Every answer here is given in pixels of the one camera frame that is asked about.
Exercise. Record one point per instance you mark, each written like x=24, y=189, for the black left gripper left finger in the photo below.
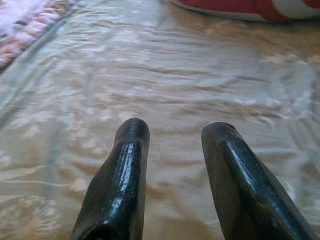
x=120, y=187

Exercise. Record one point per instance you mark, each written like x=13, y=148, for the grey floral bedsheet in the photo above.
x=175, y=82

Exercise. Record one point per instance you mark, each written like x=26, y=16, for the red white striped bolster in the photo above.
x=225, y=7

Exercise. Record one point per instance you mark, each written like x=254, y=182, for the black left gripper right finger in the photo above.
x=245, y=195

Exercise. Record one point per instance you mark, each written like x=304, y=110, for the pink cartoon bear blanket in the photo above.
x=22, y=30

